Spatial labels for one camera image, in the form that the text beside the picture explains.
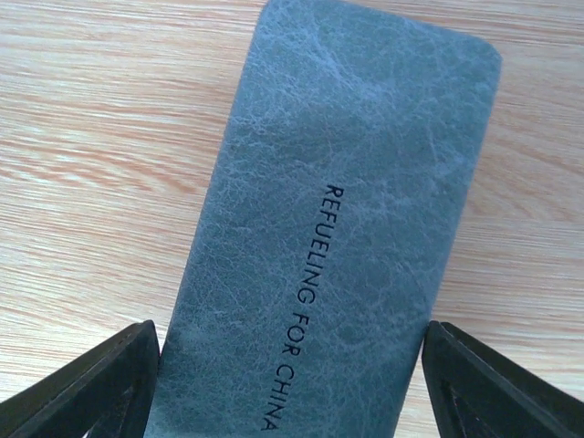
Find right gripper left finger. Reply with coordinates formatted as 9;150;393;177
1;320;160;437

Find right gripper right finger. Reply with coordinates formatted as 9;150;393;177
422;320;583;437

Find blue-grey glasses case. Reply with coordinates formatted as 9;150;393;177
146;1;502;437

